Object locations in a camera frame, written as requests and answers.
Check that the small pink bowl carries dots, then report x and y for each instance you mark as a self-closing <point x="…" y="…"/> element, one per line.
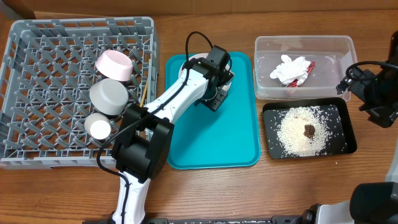
<point x="115" y="65"/>

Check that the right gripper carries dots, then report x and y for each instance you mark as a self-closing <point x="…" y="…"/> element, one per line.
<point x="383" y="115"/>

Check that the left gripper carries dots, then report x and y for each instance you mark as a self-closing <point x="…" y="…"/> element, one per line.
<point x="213" y="101"/>

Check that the white cup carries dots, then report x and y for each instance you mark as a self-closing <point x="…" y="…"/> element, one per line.
<point x="97" y="126"/>

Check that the brown food scrap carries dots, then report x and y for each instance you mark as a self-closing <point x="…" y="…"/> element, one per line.
<point x="309" y="131"/>

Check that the grey plastic dish rack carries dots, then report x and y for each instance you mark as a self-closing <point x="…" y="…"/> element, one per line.
<point x="47" y="70"/>

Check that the grey bowl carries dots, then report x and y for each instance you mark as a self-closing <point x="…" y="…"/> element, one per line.
<point x="109" y="96"/>

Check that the black waste tray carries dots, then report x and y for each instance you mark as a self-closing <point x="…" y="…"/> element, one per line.
<point x="338" y="102"/>

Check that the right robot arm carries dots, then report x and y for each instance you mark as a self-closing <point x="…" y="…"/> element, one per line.
<point x="371" y="202"/>

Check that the pile of rice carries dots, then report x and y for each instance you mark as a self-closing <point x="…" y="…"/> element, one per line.
<point x="285" y="128"/>

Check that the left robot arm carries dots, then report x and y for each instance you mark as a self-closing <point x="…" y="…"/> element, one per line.
<point x="142" y="144"/>

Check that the white napkin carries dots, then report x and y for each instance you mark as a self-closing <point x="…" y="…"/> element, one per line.
<point x="289" y="69"/>

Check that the clear plastic bin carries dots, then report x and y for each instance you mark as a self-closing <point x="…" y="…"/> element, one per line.
<point x="331" y="54"/>

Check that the red snack wrapper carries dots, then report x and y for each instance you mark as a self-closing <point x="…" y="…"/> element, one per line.
<point x="297" y="82"/>

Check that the wooden chopstick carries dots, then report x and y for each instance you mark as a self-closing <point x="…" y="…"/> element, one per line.
<point x="144" y="94"/>

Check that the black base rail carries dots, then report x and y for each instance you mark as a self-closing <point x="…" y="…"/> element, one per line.
<point x="217" y="221"/>

